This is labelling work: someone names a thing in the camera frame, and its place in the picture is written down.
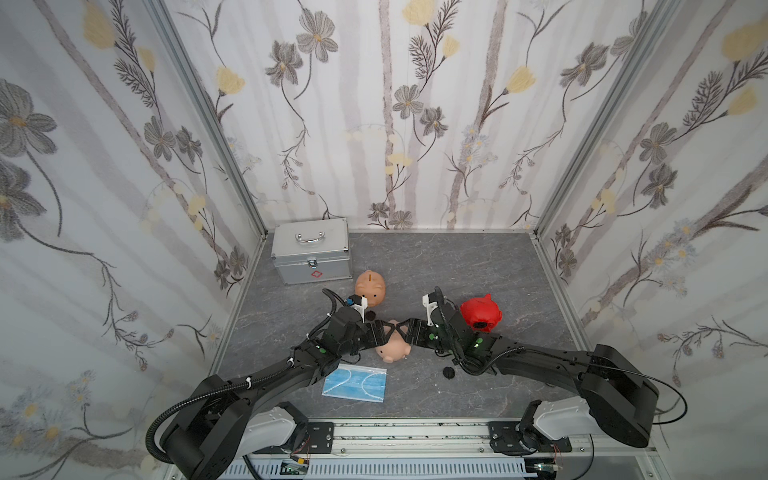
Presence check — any pink piggy bank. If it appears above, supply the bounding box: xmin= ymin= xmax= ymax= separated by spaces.
xmin=375 ymin=319 xmax=412 ymax=364

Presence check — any red piggy bank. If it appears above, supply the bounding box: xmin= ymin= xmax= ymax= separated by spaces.
xmin=460 ymin=294 xmax=503 ymax=333

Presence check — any tan piggy bank front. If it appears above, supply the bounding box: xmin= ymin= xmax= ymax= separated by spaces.
xmin=355 ymin=270 xmax=386 ymax=308

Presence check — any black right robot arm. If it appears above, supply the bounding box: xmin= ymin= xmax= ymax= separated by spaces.
xmin=384 ymin=304 xmax=659 ymax=448

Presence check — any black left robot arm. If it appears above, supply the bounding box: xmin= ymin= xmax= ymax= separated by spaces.
xmin=145 ymin=306 xmax=396 ymax=479

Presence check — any blue surgical face mask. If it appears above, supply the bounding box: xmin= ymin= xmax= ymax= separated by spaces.
xmin=322 ymin=364 xmax=387 ymax=403

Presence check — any silver metal first aid case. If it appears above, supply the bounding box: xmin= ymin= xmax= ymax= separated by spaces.
xmin=271 ymin=218 xmax=352 ymax=285

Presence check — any small green circuit board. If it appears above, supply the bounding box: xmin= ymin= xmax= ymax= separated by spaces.
xmin=279 ymin=458 xmax=310 ymax=476

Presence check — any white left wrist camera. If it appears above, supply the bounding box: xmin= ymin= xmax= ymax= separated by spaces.
xmin=346 ymin=294 xmax=368 ymax=320

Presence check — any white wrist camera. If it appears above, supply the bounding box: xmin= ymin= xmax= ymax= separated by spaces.
xmin=422 ymin=292 xmax=442 ymax=327
xmin=346 ymin=294 xmax=368 ymax=320

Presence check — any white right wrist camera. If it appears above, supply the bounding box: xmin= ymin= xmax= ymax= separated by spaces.
xmin=422 ymin=292 xmax=442 ymax=327

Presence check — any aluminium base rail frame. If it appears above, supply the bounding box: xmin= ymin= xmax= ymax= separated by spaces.
xmin=217 ymin=419 xmax=671 ymax=479

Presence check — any black corrugated left cable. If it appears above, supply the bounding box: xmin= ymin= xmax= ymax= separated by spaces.
xmin=145 ymin=377 xmax=253 ymax=466

